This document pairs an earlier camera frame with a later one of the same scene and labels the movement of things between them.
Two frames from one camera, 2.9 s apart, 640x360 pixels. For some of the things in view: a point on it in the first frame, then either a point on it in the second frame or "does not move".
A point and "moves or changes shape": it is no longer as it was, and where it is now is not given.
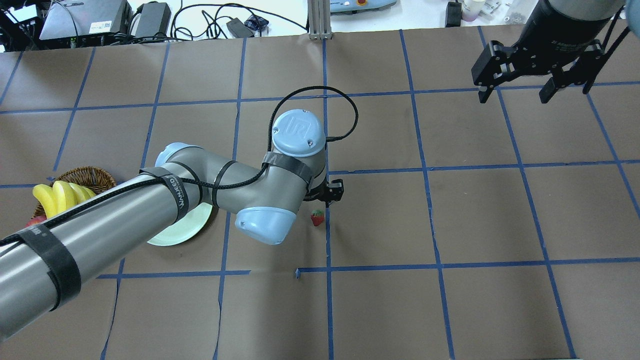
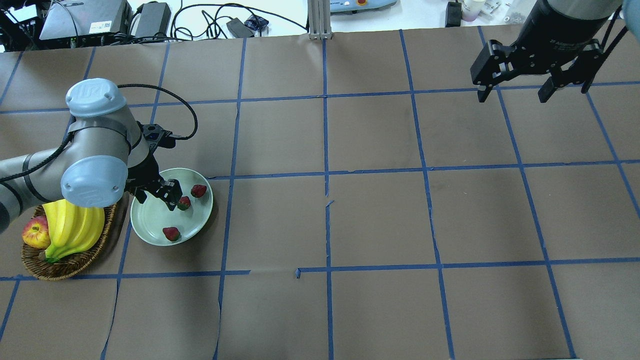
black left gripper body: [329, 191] → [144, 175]
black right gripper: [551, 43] does not move
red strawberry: [317, 217] moves or changes shape
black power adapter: [154, 19] does not move
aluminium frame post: [319, 20] does not move
